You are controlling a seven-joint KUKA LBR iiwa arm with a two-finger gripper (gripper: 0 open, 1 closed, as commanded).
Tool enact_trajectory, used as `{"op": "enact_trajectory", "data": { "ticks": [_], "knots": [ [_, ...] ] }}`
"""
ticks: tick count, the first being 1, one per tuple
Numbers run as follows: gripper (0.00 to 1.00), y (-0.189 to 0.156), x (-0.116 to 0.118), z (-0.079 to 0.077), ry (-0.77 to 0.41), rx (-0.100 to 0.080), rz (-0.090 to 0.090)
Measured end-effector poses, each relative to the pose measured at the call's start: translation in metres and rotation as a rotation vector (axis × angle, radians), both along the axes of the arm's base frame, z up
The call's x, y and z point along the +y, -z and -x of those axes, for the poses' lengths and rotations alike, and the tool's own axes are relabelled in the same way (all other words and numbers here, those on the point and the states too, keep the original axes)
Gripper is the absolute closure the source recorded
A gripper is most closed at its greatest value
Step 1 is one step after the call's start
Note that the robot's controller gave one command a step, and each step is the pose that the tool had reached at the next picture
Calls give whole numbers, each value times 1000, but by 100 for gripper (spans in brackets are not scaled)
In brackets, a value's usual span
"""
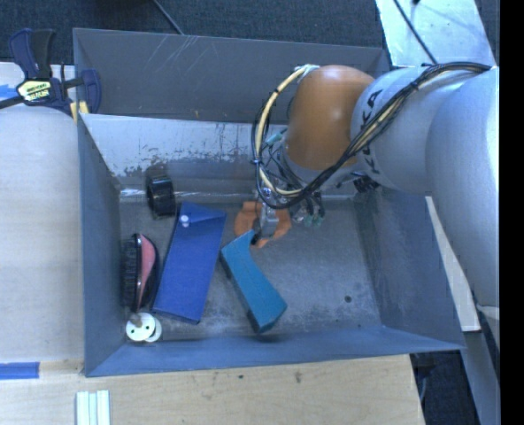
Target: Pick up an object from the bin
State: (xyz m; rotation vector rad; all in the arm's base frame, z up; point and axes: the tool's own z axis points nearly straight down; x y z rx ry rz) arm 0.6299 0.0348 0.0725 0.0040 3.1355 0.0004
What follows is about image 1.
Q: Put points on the grey metal bin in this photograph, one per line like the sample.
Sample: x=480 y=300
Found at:
x=315 y=277

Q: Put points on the white round disc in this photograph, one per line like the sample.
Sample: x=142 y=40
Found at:
x=140 y=328

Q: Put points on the teal flat block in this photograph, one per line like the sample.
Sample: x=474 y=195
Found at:
x=253 y=281

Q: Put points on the blue flat box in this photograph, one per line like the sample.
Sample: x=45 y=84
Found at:
x=189 y=264

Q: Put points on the black cylinder on white bracket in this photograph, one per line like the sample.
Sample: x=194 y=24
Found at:
x=366 y=183

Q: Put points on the black and pink brush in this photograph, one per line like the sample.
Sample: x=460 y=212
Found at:
x=139 y=272

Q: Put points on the pale wood board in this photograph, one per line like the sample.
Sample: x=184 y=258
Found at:
x=36 y=237

